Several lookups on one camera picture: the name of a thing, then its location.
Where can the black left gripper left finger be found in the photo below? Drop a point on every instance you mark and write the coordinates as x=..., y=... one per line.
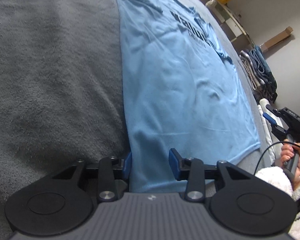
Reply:
x=64, y=200

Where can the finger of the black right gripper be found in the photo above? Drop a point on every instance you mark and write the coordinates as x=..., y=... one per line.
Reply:
x=271, y=120

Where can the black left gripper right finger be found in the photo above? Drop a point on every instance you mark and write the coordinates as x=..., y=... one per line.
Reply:
x=236, y=199

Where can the light blue t-shirt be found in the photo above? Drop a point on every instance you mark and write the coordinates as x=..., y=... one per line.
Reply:
x=180, y=90

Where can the person's right hand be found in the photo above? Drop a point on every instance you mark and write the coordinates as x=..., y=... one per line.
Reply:
x=287, y=152

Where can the white folded cloth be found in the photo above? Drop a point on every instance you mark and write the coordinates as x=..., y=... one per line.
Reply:
x=269, y=141

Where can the stack of folded jeans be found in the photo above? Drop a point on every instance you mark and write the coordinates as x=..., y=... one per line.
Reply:
x=262, y=81

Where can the white fluffy sleeve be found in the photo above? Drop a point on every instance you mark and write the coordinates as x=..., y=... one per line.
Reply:
x=276, y=177

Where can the long cardboard box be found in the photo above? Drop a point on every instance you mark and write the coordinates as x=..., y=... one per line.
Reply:
x=280, y=37

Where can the cream desk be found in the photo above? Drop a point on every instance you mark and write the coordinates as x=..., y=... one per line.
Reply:
x=230, y=25

